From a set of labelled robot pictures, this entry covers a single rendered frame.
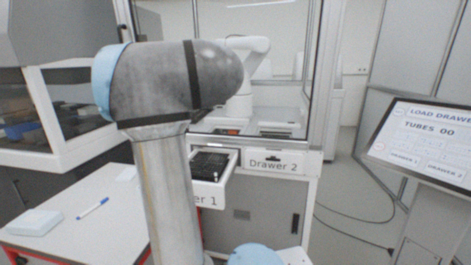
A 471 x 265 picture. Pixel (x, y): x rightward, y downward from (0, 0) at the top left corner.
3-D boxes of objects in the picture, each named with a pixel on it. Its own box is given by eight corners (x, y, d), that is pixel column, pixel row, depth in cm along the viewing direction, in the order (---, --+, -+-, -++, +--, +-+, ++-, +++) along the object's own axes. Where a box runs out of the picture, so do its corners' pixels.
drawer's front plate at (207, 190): (224, 210, 76) (223, 186, 73) (158, 200, 83) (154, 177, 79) (225, 207, 78) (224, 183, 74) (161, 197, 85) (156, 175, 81)
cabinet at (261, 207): (305, 284, 125) (323, 178, 98) (163, 252, 149) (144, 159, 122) (296, 192, 212) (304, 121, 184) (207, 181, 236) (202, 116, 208)
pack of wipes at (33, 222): (64, 218, 82) (61, 210, 81) (41, 237, 73) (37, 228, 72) (33, 215, 84) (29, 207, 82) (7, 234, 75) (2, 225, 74)
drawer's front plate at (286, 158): (301, 174, 98) (304, 155, 94) (244, 168, 105) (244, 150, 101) (301, 172, 100) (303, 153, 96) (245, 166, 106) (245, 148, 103)
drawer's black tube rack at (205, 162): (217, 189, 86) (216, 176, 84) (181, 184, 90) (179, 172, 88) (229, 164, 106) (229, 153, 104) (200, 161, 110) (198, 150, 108)
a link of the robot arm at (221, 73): (265, 26, 29) (216, 63, 76) (191, 30, 27) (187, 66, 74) (269, 103, 32) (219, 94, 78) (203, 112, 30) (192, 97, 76)
